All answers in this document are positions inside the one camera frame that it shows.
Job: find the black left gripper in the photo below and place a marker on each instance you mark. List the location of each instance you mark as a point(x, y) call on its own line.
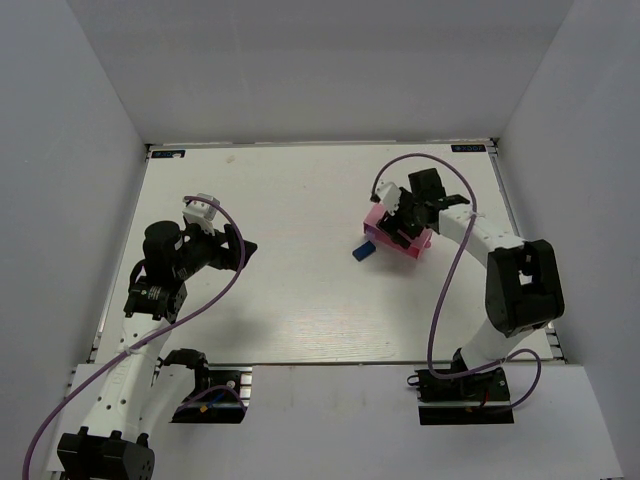
point(232, 248)

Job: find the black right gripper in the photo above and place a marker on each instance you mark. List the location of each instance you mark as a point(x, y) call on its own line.
point(400, 228)

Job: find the pink plastic box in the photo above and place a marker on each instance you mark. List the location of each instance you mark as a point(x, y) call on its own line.
point(373, 233)

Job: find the dark blue wood block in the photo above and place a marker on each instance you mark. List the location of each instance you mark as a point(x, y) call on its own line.
point(364, 251)

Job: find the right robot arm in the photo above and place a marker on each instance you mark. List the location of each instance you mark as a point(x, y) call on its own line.
point(523, 291)

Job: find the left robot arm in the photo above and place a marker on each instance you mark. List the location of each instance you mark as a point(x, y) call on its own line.
point(143, 389)

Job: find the right blue table label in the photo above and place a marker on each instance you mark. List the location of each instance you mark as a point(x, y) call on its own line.
point(468, 148)

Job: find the blue table label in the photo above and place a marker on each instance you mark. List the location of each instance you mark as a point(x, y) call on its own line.
point(168, 154)
point(468, 148)

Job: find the left blue table label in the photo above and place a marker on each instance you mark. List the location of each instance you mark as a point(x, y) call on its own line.
point(168, 154)

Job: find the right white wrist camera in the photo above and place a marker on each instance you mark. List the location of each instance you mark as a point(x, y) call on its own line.
point(387, 194)

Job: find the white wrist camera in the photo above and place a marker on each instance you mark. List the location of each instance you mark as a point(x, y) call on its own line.
point(387, 194)
point(201, 213)

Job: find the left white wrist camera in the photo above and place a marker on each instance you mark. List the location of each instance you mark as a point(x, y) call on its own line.
point(201, 213)

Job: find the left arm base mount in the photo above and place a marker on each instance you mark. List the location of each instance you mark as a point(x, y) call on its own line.
point(219, 394)

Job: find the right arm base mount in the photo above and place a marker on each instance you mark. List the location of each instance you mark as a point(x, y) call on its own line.
point(479, 399)

